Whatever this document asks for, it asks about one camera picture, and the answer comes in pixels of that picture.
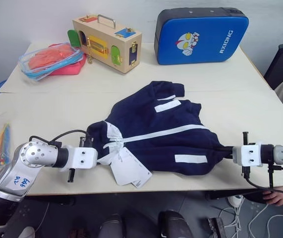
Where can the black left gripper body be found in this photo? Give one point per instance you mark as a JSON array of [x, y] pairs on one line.
[[86, 141]]

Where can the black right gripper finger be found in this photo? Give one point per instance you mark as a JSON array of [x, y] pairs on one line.
[[226, 151]]

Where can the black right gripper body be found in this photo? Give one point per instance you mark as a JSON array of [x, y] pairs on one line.
[[245, 138]]

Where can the navy blue zip jacket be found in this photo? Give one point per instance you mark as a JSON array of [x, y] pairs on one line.
[[168, 119]]

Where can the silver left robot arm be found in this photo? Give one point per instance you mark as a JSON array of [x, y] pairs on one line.
[[32, 153]]

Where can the bare person hand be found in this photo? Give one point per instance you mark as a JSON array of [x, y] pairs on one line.
[[278, 198]]

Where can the white power adapter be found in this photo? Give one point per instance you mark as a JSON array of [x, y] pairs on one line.
[[236, 199]]

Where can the large white paper hang tag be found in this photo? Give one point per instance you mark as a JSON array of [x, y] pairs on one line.
[[129, 168]]

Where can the small white paper hang tag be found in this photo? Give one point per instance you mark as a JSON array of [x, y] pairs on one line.
[[138, 184]]

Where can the pink folded cloth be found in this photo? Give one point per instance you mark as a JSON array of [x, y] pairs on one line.
[[69, 69]]

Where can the dark rounded shape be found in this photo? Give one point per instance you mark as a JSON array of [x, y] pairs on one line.
[[112, 226], [174, 224]]

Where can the clear zipper pouch blue trim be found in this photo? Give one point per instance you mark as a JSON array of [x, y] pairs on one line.
[[32, 70]]

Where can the orange cloth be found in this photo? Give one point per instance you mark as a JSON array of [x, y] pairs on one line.
[[49, 57]]

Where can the blue cartoon print case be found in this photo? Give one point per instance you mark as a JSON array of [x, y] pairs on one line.
[[200, 37]]

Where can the wooden lock activity box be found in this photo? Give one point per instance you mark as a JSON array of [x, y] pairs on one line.
[[106, 31]]

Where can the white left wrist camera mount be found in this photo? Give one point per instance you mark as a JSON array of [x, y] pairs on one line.
[[86, 156]]

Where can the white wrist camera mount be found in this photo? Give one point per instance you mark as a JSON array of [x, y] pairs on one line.
[[86, 156], [247, 155]]

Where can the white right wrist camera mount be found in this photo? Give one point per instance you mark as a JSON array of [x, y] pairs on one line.
[[247, 155]]

